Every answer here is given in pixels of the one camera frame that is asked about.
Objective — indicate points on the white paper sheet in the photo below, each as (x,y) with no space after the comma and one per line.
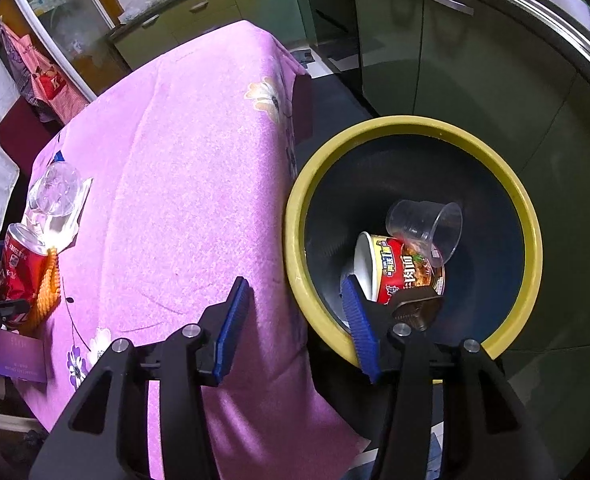
(82,200)

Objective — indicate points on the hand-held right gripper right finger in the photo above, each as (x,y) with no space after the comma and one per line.
(360,330)

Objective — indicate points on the glass sliding door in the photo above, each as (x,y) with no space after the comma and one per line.
(65,20)

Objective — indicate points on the red instant noodle cup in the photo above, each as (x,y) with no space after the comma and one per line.
(405,270)

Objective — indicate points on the red checked cloth bag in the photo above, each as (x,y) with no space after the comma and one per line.
(50,85)

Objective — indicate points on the purple cardboard box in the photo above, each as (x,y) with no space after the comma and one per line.
(20,355)

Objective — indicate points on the red drink can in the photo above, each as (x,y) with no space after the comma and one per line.
(17,270)

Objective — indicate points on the pink floral tablecloth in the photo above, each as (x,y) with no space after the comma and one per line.
(175,160)

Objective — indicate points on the green sink-side base cabinet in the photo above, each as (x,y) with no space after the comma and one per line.
(475,85)

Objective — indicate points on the yellow-rimmed black bin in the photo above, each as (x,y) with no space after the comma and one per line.
(475,170)

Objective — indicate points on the green stove-side base cabinet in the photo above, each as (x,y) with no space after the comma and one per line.
(200,25)

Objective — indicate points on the brown snack wrapper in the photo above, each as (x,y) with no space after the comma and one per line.
(417,310)

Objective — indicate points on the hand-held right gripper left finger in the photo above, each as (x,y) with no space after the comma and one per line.
(230,330)

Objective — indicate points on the orange crinkled snack wrapper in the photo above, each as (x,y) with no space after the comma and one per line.
(45,290)

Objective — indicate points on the dark red chair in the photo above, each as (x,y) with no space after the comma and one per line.
(25,130)

